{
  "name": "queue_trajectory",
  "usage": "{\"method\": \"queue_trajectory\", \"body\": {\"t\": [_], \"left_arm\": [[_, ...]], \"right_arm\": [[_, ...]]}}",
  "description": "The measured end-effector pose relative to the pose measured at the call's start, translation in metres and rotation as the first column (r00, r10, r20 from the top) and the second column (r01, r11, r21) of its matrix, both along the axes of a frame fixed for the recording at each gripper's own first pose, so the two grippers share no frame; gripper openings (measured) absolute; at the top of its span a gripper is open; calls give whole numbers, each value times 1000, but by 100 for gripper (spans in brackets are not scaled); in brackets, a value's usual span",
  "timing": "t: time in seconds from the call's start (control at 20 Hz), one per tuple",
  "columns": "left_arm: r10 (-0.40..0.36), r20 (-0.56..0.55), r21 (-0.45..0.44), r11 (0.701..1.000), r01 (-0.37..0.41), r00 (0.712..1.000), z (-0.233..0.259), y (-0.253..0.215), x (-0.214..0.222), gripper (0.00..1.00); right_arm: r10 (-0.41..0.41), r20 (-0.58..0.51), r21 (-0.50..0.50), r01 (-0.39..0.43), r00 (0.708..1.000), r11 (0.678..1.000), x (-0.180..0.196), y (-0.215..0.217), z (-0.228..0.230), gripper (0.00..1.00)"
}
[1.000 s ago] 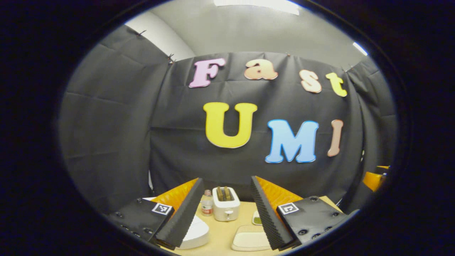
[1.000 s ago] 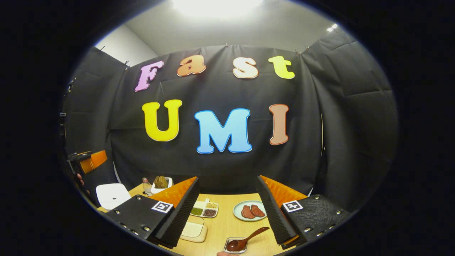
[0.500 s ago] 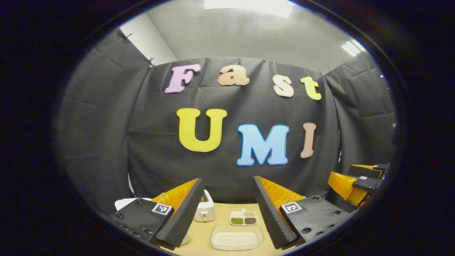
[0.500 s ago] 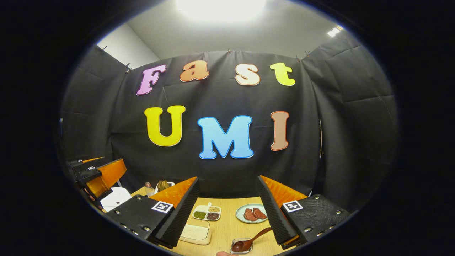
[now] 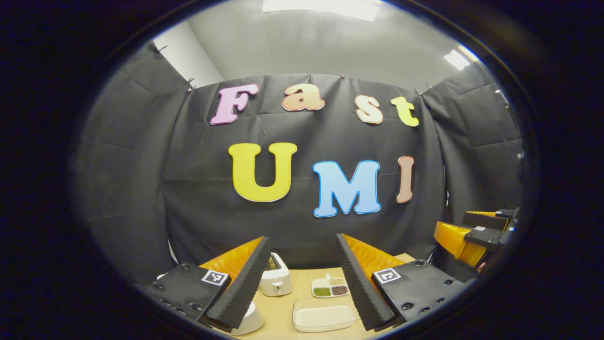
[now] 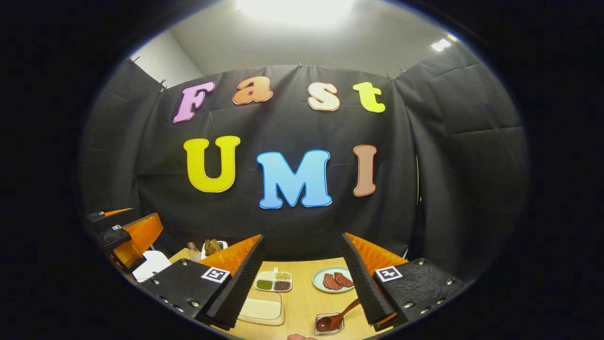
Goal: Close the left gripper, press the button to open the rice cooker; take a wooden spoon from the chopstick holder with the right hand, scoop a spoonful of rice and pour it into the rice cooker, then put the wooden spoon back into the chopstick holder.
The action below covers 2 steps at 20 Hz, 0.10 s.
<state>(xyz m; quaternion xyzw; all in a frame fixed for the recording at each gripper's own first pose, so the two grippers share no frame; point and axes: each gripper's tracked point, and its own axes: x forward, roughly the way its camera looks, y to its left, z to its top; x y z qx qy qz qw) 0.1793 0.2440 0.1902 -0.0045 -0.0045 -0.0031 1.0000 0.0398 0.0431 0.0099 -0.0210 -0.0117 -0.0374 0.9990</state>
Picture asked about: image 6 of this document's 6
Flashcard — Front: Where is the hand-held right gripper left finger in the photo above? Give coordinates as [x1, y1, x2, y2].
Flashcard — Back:
[139, 235, 266, 331]

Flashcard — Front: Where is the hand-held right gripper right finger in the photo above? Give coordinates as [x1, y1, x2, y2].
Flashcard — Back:
[340, 232, 468, 331]

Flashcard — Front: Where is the white rice cooker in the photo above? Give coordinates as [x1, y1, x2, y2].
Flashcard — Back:
[132, 250, 171, 282]

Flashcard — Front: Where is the clear container of rice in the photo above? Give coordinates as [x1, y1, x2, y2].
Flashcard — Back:
[237, 290, 285, 326]

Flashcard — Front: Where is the dark wooden spoon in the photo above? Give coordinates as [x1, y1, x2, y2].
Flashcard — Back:
[316, 297, 361, 332]

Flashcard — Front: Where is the clear chopstick holder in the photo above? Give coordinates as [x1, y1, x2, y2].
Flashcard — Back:
[314, 312, 345, 336]

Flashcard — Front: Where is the white divided grain dish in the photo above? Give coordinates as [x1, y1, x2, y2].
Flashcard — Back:
[254, 268, 293, 292]

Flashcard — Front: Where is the white toaster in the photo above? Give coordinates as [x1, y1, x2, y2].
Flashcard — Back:
[201, 240, 228, 260]

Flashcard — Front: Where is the pale green plate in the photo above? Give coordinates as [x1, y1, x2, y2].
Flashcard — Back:
[312, 266, 355, 294]

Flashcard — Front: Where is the black backdrop cloth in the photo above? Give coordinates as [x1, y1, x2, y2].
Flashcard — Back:
[80, 45, 529, 284]

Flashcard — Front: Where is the small ceiling light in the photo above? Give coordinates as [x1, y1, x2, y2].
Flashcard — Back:
[431, 34, 458, 52]

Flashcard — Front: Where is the large ceiling light panel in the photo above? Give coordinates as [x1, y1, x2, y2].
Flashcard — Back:
[236, 0, 354, 26]

